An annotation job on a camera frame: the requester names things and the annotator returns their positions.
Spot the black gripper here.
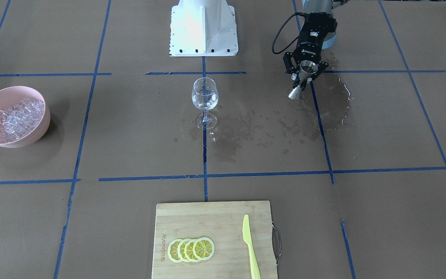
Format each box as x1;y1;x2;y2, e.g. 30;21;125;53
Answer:
283;12;338;82

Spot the steel jigger measuring cup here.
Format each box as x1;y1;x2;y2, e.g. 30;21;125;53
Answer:
287;60;319;100

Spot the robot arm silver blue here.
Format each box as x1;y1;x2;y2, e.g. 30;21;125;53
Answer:
283;0;347;87

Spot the clear wine glass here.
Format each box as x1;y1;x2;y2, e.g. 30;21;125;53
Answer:
191;77;218;129

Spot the clear ice cubes pile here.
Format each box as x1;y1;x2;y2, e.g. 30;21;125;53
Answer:
0;97;45;143

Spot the bamboo cutting board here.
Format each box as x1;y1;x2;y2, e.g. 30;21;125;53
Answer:
151;201;278;279

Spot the yellow plastic knife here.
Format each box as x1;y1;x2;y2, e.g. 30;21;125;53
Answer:
242;214;261;279

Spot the pink bowl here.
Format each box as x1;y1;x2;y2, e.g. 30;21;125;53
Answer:
0;86;51;148

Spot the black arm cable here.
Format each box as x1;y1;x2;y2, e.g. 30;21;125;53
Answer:
272;12;307;55

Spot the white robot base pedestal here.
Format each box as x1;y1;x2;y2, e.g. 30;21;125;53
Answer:
169;0;239;57

